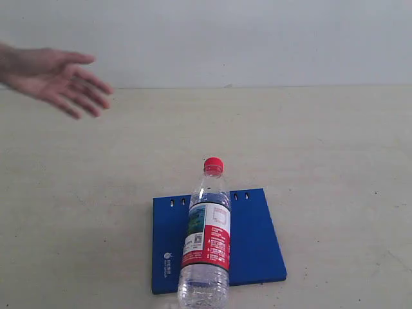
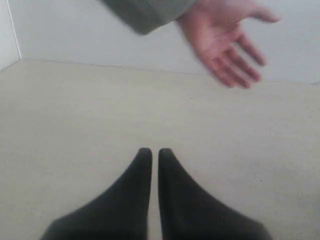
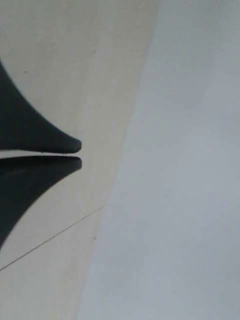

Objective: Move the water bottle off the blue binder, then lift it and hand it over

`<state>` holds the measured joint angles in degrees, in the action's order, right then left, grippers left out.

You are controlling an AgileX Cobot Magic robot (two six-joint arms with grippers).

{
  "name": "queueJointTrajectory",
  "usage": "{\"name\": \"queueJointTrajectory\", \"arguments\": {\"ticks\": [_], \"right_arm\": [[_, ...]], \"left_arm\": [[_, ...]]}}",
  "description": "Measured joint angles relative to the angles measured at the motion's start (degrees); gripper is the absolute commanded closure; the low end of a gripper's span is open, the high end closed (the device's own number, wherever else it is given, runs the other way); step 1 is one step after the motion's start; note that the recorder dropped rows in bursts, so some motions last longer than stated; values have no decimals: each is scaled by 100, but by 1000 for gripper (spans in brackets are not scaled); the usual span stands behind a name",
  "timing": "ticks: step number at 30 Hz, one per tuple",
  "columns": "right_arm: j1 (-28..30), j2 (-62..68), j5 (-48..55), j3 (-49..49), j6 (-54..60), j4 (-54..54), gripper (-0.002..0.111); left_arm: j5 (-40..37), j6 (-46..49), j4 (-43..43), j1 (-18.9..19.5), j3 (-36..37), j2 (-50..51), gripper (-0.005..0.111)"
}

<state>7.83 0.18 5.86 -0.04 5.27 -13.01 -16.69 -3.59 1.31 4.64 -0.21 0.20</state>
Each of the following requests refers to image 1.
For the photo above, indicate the blue ring binder notebook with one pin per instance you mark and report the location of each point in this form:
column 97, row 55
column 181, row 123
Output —
column 255, row 255

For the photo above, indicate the person's open bare hand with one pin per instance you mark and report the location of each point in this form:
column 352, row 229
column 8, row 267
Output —
column 55, row 77

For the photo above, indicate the clear plastic water bottle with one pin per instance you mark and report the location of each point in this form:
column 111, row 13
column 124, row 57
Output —
column 204, row 274

